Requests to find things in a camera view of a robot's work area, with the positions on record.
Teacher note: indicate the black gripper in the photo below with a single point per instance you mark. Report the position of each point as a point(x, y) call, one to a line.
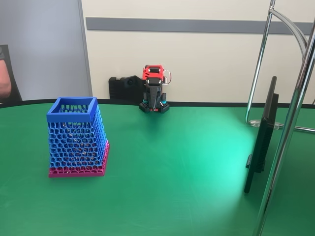
point(152, 94)

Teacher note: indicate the person's bare forearm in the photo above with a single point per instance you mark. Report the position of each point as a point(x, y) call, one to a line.
point(4, 78)

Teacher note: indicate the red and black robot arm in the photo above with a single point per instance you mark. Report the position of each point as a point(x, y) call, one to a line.
point(148, 71)

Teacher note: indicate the blue and magenta mesh basket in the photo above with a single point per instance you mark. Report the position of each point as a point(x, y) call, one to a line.
point(76, 137)

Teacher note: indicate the black plastic case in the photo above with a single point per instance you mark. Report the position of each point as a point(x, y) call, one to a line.
point(118, 91)

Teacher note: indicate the green table cloth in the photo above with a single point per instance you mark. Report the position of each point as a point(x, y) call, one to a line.
point(157, 184)

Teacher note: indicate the clear plastic clip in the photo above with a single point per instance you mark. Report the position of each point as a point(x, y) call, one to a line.
point(257, 122)

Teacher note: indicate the black monitor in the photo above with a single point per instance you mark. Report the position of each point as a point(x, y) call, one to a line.
point(263, 137)

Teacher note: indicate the chrome tube stand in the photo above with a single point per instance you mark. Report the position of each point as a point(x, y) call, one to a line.
point(283, 137)

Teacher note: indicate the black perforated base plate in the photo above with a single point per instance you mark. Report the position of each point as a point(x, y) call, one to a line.
point(144, 107)

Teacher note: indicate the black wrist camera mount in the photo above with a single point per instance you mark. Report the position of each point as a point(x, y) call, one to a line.
point(130, 81)

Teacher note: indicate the grey wall rail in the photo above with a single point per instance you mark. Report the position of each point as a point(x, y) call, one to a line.
point(197, 25)

